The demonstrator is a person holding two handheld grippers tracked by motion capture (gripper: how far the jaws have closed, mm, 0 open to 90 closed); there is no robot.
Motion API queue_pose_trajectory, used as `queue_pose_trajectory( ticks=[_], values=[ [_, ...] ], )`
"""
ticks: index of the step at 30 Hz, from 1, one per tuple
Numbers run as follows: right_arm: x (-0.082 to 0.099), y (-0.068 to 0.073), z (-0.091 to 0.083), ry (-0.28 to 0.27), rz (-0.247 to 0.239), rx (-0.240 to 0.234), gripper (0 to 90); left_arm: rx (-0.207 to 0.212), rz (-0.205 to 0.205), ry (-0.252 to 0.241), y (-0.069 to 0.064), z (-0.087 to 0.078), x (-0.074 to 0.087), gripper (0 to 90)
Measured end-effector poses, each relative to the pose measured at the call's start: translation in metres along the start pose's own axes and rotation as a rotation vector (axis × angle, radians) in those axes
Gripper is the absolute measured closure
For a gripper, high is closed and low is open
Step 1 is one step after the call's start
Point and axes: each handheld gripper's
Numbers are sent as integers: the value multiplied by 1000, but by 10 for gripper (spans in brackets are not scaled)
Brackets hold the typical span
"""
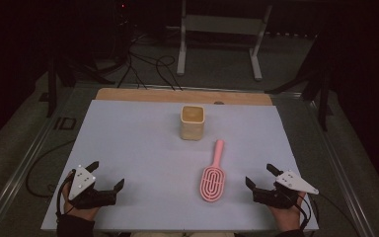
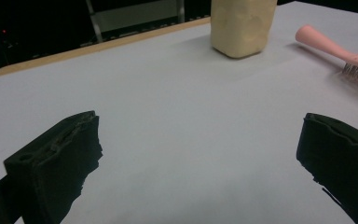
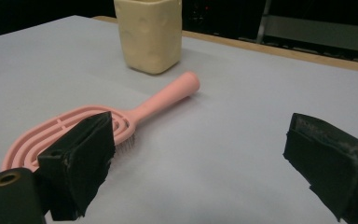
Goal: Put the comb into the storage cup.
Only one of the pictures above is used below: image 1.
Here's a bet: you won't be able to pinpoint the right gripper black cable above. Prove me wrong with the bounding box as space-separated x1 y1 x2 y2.
289 192 313 231

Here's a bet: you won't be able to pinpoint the beige square cup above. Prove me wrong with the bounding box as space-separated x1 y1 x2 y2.
179 105 206 141

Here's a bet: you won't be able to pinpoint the person's right hand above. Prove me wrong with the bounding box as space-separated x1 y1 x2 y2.
268 193 308 232

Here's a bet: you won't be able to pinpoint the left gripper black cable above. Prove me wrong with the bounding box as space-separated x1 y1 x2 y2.
55 169 77 219

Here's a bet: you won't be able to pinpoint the dark stand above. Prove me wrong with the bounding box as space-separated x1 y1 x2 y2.
44 53 116 119
265 33 335 132

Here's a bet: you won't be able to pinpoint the aluminium floor rail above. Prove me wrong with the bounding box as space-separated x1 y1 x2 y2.
304 93 376 237
0 86 80 237

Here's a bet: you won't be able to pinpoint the wooden table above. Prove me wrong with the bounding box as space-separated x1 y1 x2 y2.
95 87 274 107

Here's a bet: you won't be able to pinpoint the black floor cable loop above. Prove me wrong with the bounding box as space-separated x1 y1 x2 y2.
25 139 77 199

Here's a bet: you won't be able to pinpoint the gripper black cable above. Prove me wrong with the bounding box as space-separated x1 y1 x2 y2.
55 169 77 219
289 192 313 231

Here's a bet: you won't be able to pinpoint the white table mat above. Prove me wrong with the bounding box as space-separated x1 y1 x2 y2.
39 99 320 232

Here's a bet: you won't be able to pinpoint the pink hairbrush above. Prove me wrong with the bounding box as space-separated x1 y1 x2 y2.
199 139 226 202

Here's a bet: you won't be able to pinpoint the black tangled floor cables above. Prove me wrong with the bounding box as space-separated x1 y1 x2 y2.
115 33 184 92

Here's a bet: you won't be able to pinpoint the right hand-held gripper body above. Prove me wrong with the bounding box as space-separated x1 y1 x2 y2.
252 169 320 210

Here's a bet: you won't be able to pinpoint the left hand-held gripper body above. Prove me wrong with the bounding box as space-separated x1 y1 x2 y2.
67 165 118 210

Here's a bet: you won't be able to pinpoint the black rectangular floor bracket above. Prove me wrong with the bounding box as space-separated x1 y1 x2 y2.
53 116 78 131

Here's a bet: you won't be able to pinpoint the white metal stand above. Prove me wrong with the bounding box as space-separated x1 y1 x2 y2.
176 0 273 82

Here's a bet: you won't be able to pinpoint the person's left hand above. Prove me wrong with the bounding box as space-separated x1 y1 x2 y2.
61 183 101 221

